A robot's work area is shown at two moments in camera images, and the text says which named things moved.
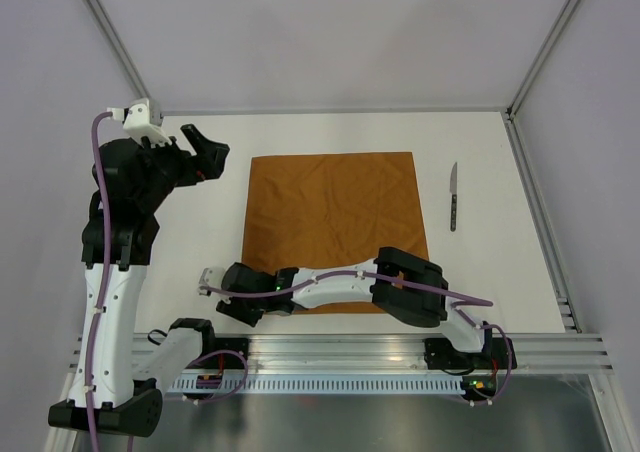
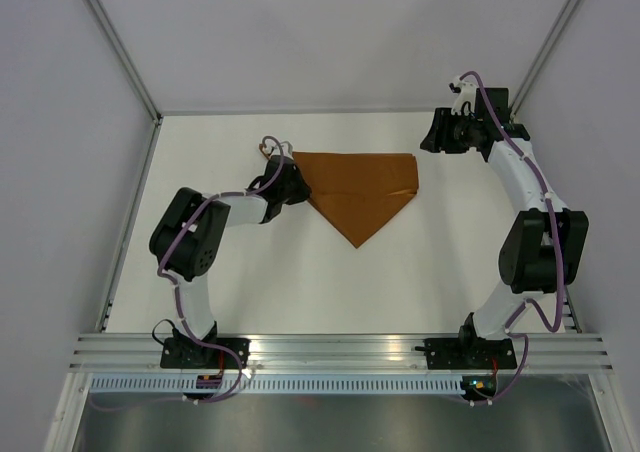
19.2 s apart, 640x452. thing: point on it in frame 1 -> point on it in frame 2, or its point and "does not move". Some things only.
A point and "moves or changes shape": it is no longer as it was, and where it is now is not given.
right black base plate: x=441 y=354 does not move
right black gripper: x=233 y=309 -> x=442 y=123
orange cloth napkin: x=312 y=210 moves or changes shape
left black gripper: x=207 y=164 -> x=303 y=191
